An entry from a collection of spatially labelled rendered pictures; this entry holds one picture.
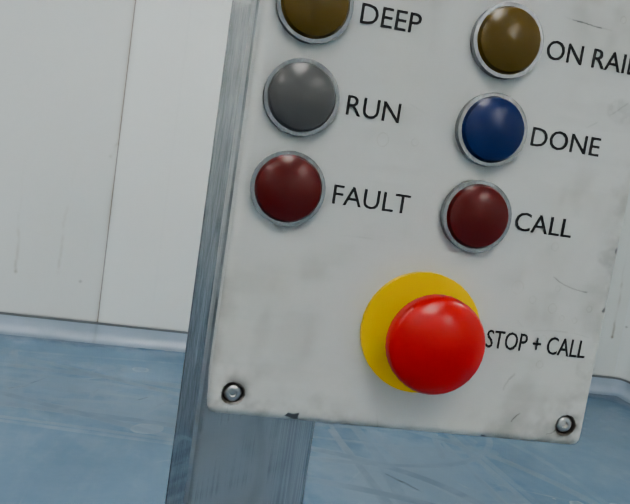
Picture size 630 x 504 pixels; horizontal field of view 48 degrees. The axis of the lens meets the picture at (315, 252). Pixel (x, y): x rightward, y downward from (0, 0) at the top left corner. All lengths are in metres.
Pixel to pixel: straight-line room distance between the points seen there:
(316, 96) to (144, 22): 3.58
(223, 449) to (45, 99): 3.55
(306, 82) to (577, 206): 0.13
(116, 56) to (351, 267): 3.57
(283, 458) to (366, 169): 0.16
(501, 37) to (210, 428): 0.23
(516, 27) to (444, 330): 0.12
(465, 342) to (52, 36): 3.68
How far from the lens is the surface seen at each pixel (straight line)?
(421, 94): 0.30
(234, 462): 0.38
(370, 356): 0.30
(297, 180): 0.28
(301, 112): 0.28
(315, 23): 0.28
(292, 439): 0.37
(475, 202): 0.30
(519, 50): 0.30
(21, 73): 3.90
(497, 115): 0.30
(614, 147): 0.33
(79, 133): 3.83
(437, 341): 0.28
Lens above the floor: 1.06
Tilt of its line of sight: 6 degrees down
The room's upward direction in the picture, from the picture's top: 9 degrees clockwise
